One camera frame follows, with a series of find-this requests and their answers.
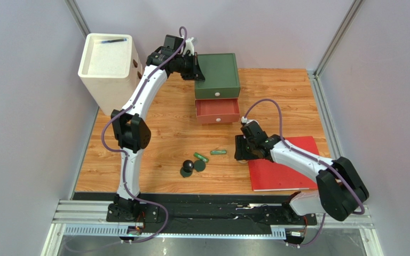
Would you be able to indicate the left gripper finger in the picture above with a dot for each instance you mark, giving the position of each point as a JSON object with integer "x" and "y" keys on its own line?
{"x": 196, "y": 67}
{"x": 197, "y": 75}

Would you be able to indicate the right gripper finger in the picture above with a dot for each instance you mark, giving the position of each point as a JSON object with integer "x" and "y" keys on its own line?
{"x": 238, "y": 148}
{"x": 247, "y": 152}

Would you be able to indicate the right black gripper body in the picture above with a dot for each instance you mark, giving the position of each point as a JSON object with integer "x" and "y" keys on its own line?
{"x": 245, "y": 149}

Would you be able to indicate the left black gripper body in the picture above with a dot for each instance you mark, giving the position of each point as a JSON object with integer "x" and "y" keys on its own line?
{"x": 188, "y": 73}

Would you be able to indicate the green top drawer unit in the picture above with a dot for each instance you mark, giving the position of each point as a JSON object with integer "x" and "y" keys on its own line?
{"x": 222, "y": 77}

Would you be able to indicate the red drawer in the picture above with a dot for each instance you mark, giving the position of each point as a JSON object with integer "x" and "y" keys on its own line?
{"x": 217, "y": 111}

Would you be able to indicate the black round ball sponge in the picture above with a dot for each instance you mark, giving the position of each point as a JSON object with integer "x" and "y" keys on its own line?
{"x": 188, "y": 166}

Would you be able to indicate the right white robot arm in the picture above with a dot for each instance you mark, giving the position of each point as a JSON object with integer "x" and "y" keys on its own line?
{"x": 341, "y": 192}

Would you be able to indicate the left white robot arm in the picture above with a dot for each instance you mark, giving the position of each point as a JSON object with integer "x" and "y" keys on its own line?
{"x": 129, "y": 126}

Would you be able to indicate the green tube right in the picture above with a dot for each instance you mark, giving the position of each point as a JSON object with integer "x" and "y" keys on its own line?
{"x": 218, "y": 152}

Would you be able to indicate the green tube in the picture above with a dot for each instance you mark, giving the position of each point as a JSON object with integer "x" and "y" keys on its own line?
{"x": 218, "y": 152}
{"x": 201, "y": 157}

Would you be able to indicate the red folder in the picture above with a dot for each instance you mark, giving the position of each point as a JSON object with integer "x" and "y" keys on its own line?
{"x": 269, "y": 176}

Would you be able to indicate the green tube left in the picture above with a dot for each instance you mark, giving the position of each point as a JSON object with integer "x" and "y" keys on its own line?
{"x": 201, "y": 157}

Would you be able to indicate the dark green disc right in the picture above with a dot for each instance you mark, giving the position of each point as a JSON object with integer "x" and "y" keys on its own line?
{"x": 199, "y": 165}

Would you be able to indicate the dark green disc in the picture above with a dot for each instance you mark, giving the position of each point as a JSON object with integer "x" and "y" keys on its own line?
{"x": 185, "y": 172}
{"x": 199, "y": 165}

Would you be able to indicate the dark green disc left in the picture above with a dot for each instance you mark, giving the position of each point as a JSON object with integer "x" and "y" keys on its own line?
{"x": 185, "y": 172}

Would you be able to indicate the dark blue pen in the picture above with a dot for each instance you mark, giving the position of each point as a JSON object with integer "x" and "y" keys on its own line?
{"x": 114, "y": 41}

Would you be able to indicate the white drawer cabinet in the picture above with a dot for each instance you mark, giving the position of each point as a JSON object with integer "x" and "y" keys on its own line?
{"x": 110, "y": 72}

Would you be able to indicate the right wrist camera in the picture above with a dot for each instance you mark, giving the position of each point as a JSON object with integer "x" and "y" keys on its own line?
{"x": 244, "y": 120}

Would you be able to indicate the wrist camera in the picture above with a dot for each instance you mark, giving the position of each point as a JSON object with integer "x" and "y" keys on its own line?
{"x": 244, "y": 120}
{"x": 188, "y": 48}

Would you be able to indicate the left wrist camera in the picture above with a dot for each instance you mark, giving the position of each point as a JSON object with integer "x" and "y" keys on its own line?
{"x": 188, "y": 48}

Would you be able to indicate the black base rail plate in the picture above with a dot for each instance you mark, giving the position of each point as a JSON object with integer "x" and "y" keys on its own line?
{"x": 199, "y": 214}

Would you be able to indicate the aluminium frame rail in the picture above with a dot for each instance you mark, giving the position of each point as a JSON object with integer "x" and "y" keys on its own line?
{"x": 87, "y": 218}

